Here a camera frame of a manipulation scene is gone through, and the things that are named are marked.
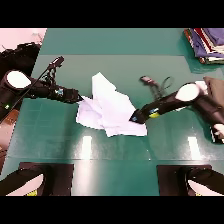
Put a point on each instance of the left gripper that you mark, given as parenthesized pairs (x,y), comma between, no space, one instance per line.
(70,95)

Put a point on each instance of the brown garment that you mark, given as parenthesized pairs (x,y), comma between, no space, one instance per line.
(215,87)

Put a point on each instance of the purple garment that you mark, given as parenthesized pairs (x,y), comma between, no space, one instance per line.
(200,46)

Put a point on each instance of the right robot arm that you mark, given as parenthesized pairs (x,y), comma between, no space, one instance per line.
(188,92)

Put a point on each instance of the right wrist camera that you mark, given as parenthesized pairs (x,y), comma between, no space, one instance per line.
(146,79)

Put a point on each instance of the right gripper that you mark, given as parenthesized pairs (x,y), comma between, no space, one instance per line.
(138,116)

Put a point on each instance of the white garment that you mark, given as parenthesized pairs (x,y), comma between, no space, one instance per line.
(201,85)

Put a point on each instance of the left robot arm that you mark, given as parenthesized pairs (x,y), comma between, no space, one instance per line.
(16,80)

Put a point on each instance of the white shirt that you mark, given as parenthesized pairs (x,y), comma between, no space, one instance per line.
(110,110)

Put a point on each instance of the red garment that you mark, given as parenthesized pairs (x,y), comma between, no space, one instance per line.
(201,35)

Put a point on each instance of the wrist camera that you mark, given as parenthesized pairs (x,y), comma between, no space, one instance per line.
(57,61)
(146,79)

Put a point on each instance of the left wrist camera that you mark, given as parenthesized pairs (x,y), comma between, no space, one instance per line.
(57,61)

